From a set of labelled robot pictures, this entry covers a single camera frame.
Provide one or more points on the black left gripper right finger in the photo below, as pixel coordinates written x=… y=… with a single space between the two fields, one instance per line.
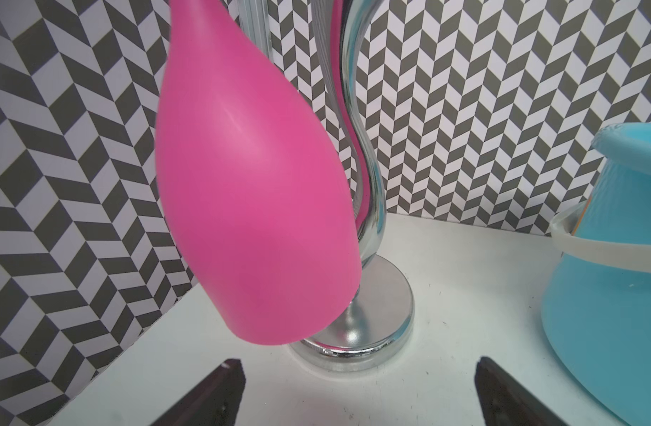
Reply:
x=504 y=401

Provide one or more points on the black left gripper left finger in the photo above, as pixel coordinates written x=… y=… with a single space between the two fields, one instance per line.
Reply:
x=215 y=400

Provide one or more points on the light blue plastic bucket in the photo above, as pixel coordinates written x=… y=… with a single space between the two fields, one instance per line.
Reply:
x=596 y=310

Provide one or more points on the chrome glass holder stand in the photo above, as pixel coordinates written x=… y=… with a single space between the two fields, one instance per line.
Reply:
x=378 y=321

